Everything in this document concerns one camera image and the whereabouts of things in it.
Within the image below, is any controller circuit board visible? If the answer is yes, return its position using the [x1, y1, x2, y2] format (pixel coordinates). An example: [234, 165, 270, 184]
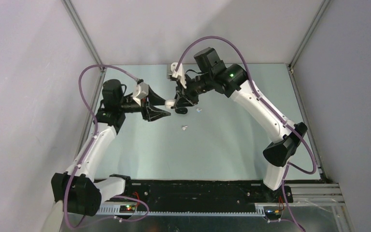
[118, 205, 137, 214]
[264, 209, 284, 222]

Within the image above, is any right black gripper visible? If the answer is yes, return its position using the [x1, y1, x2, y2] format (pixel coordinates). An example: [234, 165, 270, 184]
[174, 72, 214, 108]

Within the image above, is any aluminium frame rail front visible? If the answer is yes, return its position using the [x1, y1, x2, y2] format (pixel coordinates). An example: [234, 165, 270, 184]
[56, 182, 346, 205]

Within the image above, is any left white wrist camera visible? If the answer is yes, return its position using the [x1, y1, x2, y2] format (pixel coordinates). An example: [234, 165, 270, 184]
[132, 82, 149, 106]

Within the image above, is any left controller circuit board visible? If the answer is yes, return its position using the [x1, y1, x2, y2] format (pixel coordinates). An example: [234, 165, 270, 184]
[118, 205, 137, 214]

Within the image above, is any white earbud charging case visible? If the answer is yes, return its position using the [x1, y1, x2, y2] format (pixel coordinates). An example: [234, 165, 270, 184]
[165, 99, 175, 109]

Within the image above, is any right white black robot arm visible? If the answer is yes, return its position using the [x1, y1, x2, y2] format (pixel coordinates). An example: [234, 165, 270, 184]
[166, 47, 307, 202]

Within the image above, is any black earbud charging case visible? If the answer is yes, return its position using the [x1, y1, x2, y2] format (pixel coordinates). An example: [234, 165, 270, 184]
[175, 107, 188, 115]

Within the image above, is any right controller circuit board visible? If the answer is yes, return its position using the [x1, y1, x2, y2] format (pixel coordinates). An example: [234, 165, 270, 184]
[264, 209, 284, 222]

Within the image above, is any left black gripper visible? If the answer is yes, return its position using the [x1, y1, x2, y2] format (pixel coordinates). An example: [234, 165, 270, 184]
[118, 85, 171, 122]

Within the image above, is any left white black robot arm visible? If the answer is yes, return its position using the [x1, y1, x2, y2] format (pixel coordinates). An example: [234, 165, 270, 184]
[51, 79, 171, 216]

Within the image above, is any grey slotted cable duct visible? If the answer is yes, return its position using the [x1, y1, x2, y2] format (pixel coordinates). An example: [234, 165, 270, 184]
[96, 204, 265, 217]

